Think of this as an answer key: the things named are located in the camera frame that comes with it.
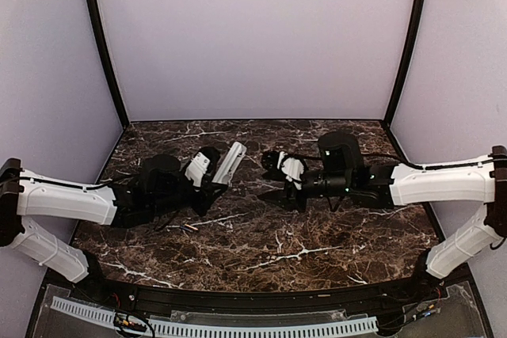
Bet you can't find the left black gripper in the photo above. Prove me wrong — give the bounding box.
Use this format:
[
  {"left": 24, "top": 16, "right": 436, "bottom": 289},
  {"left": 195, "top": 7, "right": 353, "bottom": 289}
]
[{"left": 150, "top": 169, "right": 227, "bottom": 218}]

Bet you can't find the white remote control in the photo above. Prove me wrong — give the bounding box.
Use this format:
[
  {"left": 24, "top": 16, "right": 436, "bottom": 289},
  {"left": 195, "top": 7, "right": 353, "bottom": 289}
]
[{"left": 212, "top": 142, "right": 247, "bottom": 185}]

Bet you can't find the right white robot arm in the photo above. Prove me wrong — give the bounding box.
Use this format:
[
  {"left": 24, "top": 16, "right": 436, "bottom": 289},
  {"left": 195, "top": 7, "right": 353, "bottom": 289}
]
[{"left": 260, "top": 131, "right": 506, "bottom": 302}]

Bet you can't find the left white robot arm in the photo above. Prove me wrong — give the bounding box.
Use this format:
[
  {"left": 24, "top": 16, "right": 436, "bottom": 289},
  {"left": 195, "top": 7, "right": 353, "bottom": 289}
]
[{"left": 1, "top": 150, "right": 236, "bottom": 303}]

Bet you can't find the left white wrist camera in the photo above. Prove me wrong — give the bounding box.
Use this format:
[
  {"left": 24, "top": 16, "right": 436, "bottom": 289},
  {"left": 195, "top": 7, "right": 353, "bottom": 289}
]
[{"left": 185, "top": 146, "right": 220, "bottom": 188}]

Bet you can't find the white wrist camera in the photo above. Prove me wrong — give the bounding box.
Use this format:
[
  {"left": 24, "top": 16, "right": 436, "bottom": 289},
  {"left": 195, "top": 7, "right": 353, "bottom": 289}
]
[
  {"left": 261, "top": 151, "right": 307, "bottom": 188},
  {"left": 185, "top": 146, "right": 220, "bottom": 188}
]

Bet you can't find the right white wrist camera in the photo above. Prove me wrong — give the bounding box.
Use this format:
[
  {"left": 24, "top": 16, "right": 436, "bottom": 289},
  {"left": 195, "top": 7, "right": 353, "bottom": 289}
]
[{"left": 261, "top": 151, "right": 307, "bottom": 188}]

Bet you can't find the white slotted cable duct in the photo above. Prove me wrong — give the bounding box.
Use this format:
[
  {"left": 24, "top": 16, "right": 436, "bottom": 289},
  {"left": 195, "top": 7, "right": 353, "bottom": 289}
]
[{"left": 51, "top": 296, "right": 379, "bottom": 338}]

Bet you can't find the black front frame rail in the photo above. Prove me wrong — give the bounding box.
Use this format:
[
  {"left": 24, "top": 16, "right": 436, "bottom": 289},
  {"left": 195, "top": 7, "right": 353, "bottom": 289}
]
[{"left": 43, "top": 262, "right": 476, "bottom": 315}]

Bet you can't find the left black frame post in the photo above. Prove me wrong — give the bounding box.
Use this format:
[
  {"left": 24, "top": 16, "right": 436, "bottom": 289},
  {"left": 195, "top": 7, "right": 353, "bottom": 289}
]
[{"left": 86, "top": 0, "right": 130, "bottom": 129}]

